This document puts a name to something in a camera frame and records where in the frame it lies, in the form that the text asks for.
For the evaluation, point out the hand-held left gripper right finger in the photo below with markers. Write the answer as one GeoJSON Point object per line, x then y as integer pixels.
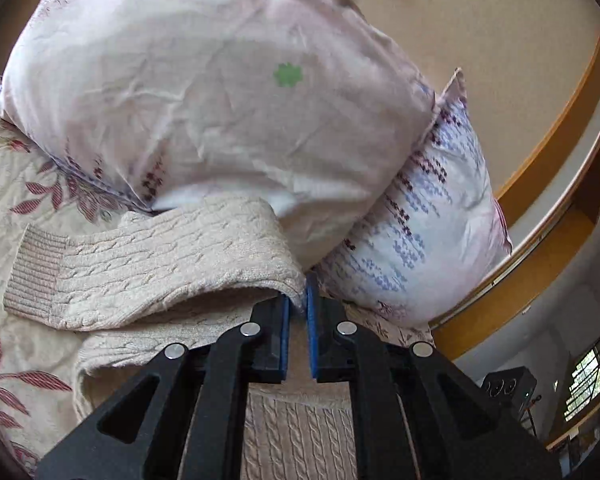
{"type": "Point", "coordinates": [312, 330]}

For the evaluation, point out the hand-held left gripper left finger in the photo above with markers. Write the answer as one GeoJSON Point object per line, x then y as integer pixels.
{"type": "Point", "coordinates": [283, 330]}

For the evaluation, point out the white lavender print pillow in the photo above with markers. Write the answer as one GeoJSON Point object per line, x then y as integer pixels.
{"type": "Point", "coordinates": [430, 220]}

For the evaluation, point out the orange wooden wall shelf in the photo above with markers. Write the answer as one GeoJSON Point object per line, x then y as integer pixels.
{"type": "Point", "coordinates": [555, 135]}

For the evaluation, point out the pink pillow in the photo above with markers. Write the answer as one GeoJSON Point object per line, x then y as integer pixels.
{"type": "Point", "coordinates": [180, 85]}

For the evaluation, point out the floral quilted bedspread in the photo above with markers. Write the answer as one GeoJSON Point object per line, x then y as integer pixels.
{"type": "Point", "coordinates": [10, 310]}

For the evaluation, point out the window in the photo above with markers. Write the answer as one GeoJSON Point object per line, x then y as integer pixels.
{"type": "Point", "coordinates": [585, 375]}

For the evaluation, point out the black speaker box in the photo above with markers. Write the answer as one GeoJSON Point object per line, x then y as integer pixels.
{"type": "Point", "coordinates": [507, 387]}

